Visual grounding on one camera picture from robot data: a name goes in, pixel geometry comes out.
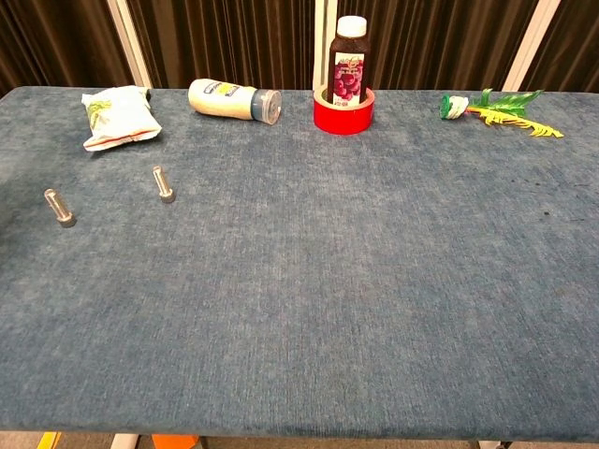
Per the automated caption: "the dark grape juice bottle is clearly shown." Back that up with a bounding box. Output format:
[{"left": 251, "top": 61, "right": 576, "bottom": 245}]
[{"left": 327, "top": 15, "right": 370, "bottom": 108}]

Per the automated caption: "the red tape roll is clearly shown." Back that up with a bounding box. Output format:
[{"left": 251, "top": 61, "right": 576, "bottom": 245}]
[{"left": 313, "top": 86, "right": 377, "bottom": 137}]

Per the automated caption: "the green yellow plastic plant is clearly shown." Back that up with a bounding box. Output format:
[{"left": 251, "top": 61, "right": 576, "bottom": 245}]
[{"left": 439, "top": 88, "right": 565, "bottom": 139}]

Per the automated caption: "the metal bit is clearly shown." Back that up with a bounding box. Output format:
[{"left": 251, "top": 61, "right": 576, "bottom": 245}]
[
  {"left": 152, "top": 165, "right": 177, "bottom": 204},
  {"left": 43, "top": 187, "right": 78, "bottom": 229}
]

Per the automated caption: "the white partition post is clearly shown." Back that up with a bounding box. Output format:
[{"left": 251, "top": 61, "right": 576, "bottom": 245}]
[
  {"left": 502, "top": 0, "right": 562, "bottom": 93},
  {"left": 106, "top": 0, "right": 153, "bottom": 90},
  {"left": 313, "top": 0, "right": 339, "bottom": 91}
]

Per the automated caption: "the dark brown curtain panel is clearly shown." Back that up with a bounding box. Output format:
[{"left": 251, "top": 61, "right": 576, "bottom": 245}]
[
  {"left": 126, "top": 0, "right": 320, "bottom": 91},
  {"left": 522, "top": 0, "right": 599, "bottom": 94},
  {"left": 0, "top": 0, "right": 133, "bottom": 97},
  {"left": 362, "top": 0, "right": 540, "bottom": 93}
]

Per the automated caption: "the blue fabric table cover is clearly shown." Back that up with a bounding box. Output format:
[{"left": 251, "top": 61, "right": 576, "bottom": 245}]
[{"left": 0, "top": 86, "right": 599, "bottom": 443}]

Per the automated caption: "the white snack bag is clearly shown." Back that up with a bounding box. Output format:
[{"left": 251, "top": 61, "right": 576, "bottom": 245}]
[{"left": 80, "top": 85, "right": 163, "bottom": 152}]

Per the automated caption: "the small orange object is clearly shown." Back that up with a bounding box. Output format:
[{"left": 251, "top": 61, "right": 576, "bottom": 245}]
[{"left": 150, "top": 434, "right": 200, "bottom": 449}]

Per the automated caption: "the cream mayonnaise squeeze bottle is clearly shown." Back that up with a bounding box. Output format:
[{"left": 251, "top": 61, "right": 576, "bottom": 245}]
[{"left": 187, "top": 78, "right": 284, "bottom": 125}]

